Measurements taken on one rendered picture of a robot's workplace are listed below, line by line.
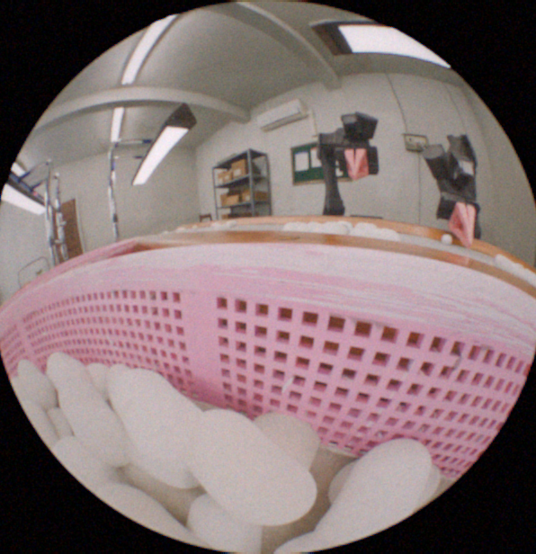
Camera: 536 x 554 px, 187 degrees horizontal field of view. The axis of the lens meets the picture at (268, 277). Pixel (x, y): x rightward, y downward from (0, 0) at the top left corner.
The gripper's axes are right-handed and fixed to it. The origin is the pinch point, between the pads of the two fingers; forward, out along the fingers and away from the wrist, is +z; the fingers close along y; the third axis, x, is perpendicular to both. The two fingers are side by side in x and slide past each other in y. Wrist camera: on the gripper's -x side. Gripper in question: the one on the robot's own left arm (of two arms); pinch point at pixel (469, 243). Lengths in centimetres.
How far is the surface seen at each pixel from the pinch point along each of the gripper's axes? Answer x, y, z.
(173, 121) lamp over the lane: -33, -56, -5
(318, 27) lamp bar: -33.2, -19.8, -4.7
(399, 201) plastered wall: 110, 7, -163
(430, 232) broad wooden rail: 5.5, -6.2, -5.9
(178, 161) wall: -33, -462, -243
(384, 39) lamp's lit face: -31.0, -11.9, -6.9
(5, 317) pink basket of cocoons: -28, -30, 32
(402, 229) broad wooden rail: 5.5, -13.0, -5.3
